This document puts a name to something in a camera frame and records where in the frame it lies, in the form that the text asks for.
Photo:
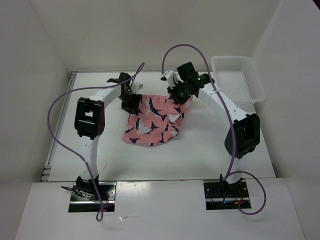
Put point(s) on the pink shark print shorts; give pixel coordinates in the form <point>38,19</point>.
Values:
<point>158,121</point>

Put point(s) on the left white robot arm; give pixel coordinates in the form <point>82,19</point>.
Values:
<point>90,122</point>

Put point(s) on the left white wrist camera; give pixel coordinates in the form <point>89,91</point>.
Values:
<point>136,87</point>

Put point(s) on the aluminium rail table edge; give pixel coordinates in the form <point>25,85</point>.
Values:
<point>65,98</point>

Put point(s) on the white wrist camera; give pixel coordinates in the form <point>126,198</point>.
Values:
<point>136,87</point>
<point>171,78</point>

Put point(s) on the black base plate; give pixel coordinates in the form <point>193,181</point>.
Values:
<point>84,202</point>
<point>216,199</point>

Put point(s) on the white plastic mesh basket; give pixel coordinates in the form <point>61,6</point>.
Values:
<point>238,78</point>

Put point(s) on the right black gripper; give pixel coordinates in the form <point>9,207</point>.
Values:
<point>177,99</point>

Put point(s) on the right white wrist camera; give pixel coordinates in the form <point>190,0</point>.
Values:
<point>171,78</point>

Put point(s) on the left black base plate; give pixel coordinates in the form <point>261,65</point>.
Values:
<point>84,202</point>

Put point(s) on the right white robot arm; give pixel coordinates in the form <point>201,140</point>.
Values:
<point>244,129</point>

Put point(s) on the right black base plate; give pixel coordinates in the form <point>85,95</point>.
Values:
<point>216,199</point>

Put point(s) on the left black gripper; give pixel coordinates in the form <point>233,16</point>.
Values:
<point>134,106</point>

